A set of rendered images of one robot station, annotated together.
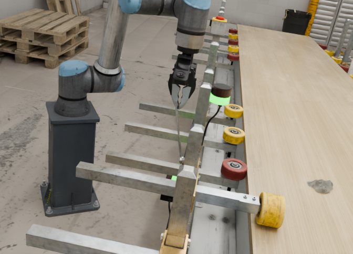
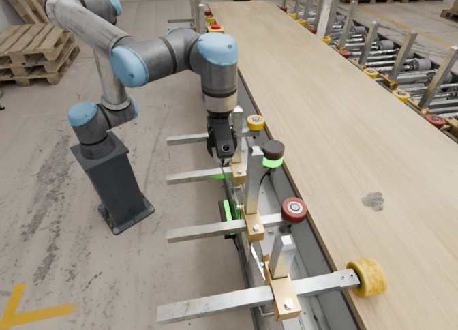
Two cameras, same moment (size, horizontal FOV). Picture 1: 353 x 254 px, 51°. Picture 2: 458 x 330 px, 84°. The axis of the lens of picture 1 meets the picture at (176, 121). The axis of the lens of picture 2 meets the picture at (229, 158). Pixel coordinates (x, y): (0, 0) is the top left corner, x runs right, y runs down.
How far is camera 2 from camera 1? 0.62 m
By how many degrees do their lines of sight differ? 22
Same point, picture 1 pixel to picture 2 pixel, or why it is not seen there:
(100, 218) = (159, 219)
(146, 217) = (194, 203)
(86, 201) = (142, 210)
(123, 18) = not seen: hidden behind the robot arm
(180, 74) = (226, 148)
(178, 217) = not seen: outside the picture
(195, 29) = (228, 89)
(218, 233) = not seen: hidden behind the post
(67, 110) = (95, 154)
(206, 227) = (270, 245)
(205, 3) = (234, 56)
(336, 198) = (393, 212)
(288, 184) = (348, 212)
